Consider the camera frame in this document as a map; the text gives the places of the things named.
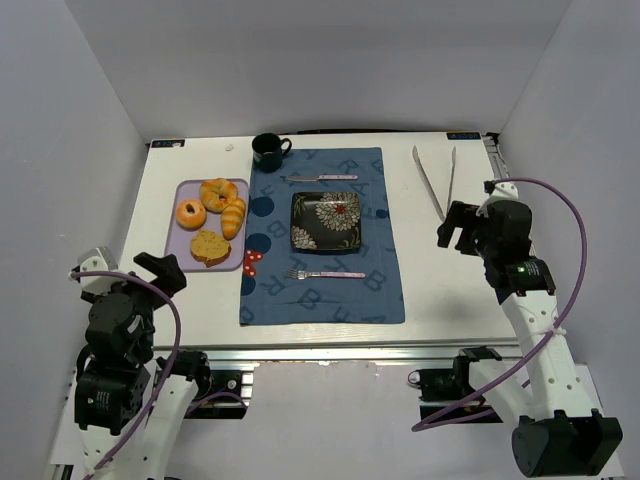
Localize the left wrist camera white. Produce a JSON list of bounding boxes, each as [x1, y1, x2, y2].
[[78, 246, 118, 295]]

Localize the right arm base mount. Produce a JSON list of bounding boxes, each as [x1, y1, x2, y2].
[[407, 368, 501, 424]]

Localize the left corner label sticker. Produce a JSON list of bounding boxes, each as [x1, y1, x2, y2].
[[150, 139, 185, 149]]

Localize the brown bread slice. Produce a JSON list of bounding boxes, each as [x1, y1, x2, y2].
[[190, 229, 232, 268]]

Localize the blue letter-print placemat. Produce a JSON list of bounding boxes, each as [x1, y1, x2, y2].
[[239, 147, 405, 326]]

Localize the right corner label sticker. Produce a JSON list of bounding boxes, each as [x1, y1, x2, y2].
[[446, 132, 482, 141]]

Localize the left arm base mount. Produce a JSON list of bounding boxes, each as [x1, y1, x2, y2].
[[185, 369, 253, 420]]

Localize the striped croissant bread roll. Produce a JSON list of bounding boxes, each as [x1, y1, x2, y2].
[[220, 197, 246, 240]]

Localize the pink-handled fork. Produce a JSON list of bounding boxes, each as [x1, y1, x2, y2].
[[285, 270, 366, 280]]

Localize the lavender plastic tray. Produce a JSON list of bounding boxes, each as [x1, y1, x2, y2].
[[164, 179, 248, 273]]

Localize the dark blue mug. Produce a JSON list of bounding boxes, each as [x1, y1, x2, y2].
[[251, 133, 292, 173]]

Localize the metal tongs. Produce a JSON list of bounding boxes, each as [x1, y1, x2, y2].
[[411, 145, 457, 221]]

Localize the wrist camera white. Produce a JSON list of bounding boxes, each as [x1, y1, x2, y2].
[[476, 179, 519, 217], [78, 246, 118, 295]]

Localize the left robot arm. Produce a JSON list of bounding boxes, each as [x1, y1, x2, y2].
[[69, 247, 211, 479]]

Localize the twisted bagel bread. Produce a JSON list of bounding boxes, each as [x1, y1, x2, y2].
[[199, 178, 238, 213]]

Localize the pink-handled table knife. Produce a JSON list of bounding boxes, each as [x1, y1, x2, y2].
[[280, 174, 359, 182]]

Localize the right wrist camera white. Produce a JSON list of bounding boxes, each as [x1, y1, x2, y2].
[[476, 179, 519, 217]]

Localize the round glazed donut bread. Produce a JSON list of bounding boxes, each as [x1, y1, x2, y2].
[[175, 199, 207, 230]]

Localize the corner label sticker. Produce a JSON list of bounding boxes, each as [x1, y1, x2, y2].
[[150, 139, 185, 149], [446, 132, 482, 141]]

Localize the black floral square plate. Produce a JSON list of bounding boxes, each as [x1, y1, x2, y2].
[[290, 192, 362, 253]]

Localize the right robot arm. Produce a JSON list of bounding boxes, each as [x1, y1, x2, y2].
[[437, 200, 623, 478]]

